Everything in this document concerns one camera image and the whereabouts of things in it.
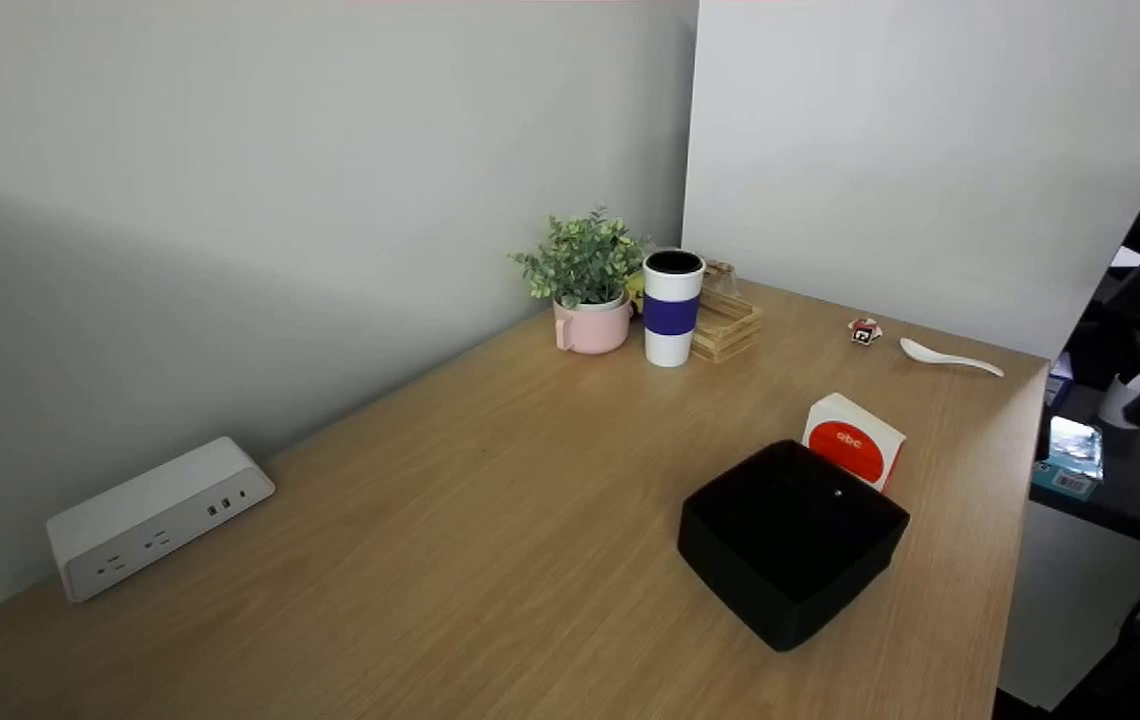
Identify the black fabric box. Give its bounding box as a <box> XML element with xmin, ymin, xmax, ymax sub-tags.
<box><xmin>670</xmin><ymin>437</ymin><xmax>915</xmax><ymax>655</ymax></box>

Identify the white ceramic spoon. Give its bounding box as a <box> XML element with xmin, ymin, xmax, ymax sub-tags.
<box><xmin>894</xmin><ymin>330</ymin><xmax>1008</xmax><ymax>382</ymax></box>

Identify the stack of wooden coasters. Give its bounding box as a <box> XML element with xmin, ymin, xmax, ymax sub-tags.
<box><xmin>688</xmin><ymin>260</ymin><xmax>765</xmax><ymax>366</ymax></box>

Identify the white power strip box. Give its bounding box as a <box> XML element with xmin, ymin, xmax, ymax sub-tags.
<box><xmin>43</xmin><ymin>433</ymin><xmax>279</xmax><ymax>609</ymax></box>

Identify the pink plant pot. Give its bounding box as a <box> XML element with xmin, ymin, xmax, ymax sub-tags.
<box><xmin>551</xmin><ymin>290</ymin><xmax>637</xmax><ymax>359</ymax></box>

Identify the black chair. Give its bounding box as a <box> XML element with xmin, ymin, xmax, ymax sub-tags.
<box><xmin>992</xmin><ymin>562</ymin><xmax>1140</xmax><ymax>720</ymax></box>

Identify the white paper cup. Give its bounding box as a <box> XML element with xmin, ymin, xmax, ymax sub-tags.
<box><xmin>1094</xmin><ymin>366</ymin><xmax>1140</xmax><ymax>437</ymax></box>

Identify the white book with red circle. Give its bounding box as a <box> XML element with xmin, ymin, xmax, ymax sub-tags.
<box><xmin>800</xmin><ymin>388</ymin><xmax>912</xmax><ymax>499</ymax></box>

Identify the white cup with blue band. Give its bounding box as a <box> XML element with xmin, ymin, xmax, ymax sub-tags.
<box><xmin>639</xmin><ymin>248</ymin><xmax>706</xmax><ymax>372</ymax></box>

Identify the teal glossy card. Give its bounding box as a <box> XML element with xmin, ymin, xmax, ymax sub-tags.
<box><xmin>1030</xmin><ymin>410</ymin><xmax>1108</xmax><ymax>505</ymax></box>

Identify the green artificial plant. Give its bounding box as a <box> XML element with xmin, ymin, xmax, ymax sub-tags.
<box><xmin>512</xmin><ymin>202</ymin><xmax>648</xmax><ymax>313</ymax></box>

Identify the small red white trinket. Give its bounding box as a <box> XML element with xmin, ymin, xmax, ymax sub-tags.
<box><xmin>842</xmin><ymin>313</ymin><xmax>888</xmax><ymax>351</ymax></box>

